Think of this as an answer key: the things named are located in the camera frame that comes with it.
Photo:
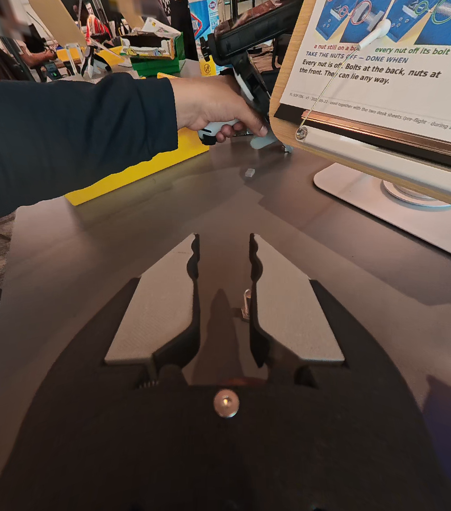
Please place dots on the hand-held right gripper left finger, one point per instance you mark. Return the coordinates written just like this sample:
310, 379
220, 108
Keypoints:
157, 315

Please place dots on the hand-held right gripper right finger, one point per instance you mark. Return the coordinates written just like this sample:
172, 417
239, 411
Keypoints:
293, 315

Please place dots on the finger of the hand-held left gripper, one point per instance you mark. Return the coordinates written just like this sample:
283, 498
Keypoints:
264, 141

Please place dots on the small white block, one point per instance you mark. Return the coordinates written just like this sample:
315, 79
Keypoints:
249, 172

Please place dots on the silver hex bolt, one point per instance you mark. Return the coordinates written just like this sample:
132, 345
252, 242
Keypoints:
247, 305

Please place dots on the person's left forearm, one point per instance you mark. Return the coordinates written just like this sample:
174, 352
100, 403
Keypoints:
70, 139

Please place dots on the person's left hand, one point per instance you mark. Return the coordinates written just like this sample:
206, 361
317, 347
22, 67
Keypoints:
205, 103

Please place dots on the blue white wipes canister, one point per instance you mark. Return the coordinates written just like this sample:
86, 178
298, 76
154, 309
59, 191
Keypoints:
205, 24

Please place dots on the open cardboard box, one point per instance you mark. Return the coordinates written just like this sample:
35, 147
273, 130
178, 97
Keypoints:
153, 40

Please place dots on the wooden document stand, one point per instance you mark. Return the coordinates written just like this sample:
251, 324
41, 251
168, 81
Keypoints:
369, 159

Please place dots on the yellow plastic bin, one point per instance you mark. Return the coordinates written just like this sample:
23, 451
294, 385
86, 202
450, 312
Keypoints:
137, 175

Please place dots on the printed instruction sheet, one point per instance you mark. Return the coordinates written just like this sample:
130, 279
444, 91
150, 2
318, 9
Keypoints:
389, 80

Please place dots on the clear acrylic stand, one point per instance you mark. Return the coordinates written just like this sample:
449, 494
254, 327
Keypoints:
73, 60

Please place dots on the black office chair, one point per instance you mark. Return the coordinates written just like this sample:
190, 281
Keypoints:
8, 62

